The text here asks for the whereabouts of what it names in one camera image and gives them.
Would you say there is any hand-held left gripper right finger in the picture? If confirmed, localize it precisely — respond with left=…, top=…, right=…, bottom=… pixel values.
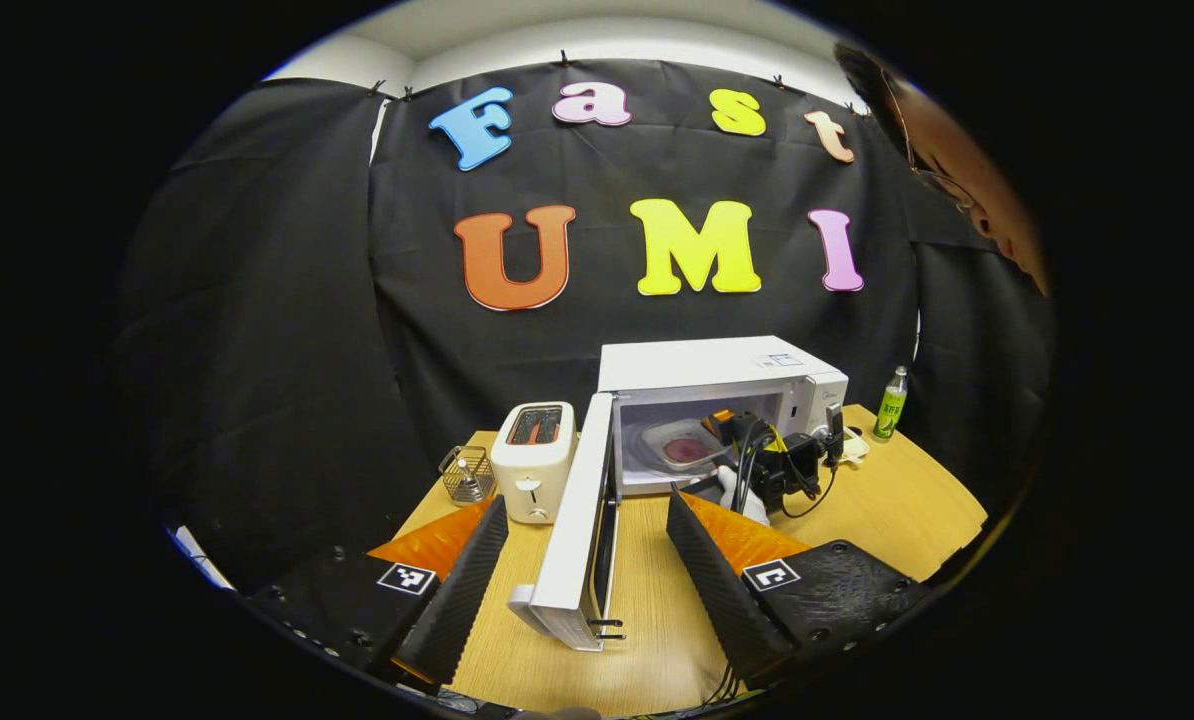
left=665, top=487, right=933, bottom=689

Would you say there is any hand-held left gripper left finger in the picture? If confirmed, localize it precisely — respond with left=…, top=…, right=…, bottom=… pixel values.
left=247, top=495, right=510, bottom=686

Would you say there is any white microwave oven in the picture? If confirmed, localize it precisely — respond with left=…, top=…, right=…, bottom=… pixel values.
left=507, top=335, right=850, bottom=653

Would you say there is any white square plate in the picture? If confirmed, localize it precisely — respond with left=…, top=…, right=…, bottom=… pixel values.
left=641, top=418, right=730, bottom=474

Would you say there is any green drink bottle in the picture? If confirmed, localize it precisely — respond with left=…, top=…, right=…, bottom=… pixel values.
left=872, top=366, right=910, bottom=443

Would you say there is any white toaster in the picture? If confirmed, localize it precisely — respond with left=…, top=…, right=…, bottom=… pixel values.
left=490, top=402, right=578, bottom=525

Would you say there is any black backdrop cloth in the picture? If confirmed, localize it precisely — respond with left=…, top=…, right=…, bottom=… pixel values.
left=117, top=58, right=1053, bottom=591

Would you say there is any person's head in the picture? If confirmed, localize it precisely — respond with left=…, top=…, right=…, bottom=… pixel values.
left=835, top=42, right=1050, bottom=298

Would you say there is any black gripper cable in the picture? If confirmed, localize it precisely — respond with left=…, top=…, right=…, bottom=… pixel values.
left=732, top=418, right=840, bottom=521

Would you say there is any metal wire basket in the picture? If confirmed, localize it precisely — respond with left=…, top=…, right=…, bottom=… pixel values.
left=438, top=445, right=498, bottom=506

